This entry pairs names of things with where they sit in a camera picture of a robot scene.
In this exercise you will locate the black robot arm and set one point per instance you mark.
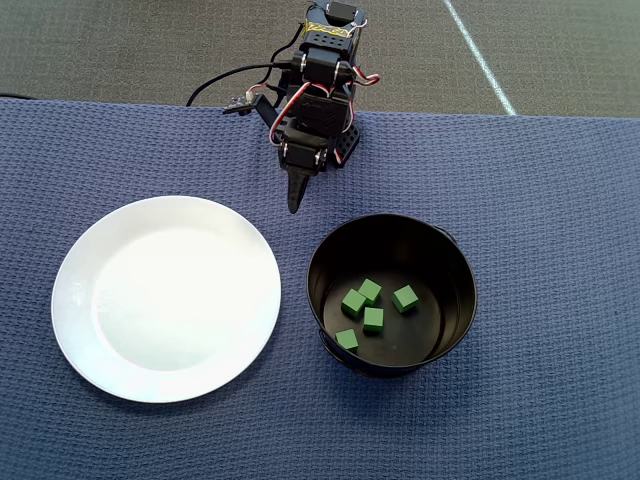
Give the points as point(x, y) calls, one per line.
point(325, 70)

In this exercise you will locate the blue woven tablecloth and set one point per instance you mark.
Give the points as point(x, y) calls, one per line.
point(500, 250)

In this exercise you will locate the white round plate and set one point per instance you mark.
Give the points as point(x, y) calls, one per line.
point(165, 300)

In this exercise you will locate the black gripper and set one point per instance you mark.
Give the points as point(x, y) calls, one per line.
point(302, 151)

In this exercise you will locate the black metal bucket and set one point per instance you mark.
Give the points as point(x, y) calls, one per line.
point(400, 345)

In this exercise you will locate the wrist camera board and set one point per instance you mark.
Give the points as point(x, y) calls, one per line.
point(239, 102)

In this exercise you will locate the green cube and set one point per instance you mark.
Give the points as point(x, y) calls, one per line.
point(405, 298)
point(373, 320)
point(353, 304)
point(346, 340)
point(372, 289)

